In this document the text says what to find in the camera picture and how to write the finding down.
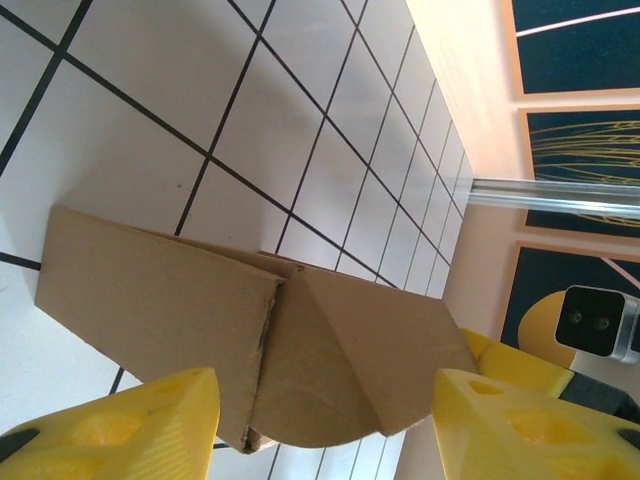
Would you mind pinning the brown cardboard box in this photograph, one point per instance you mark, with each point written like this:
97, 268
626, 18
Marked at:
200, 310

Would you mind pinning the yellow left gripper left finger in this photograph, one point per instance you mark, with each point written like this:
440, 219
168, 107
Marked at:
110, 440

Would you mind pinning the gold oval feather wall panel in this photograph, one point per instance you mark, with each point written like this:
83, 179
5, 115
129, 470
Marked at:
545, 270

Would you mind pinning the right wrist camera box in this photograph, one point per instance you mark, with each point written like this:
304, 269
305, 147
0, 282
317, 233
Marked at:
590, 320

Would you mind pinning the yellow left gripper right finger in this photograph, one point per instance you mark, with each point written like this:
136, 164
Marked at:
525, 440

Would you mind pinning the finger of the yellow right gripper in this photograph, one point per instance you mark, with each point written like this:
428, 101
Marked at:
525, 367
475, 345

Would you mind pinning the aluminium corner post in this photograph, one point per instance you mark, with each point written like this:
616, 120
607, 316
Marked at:
550, 197

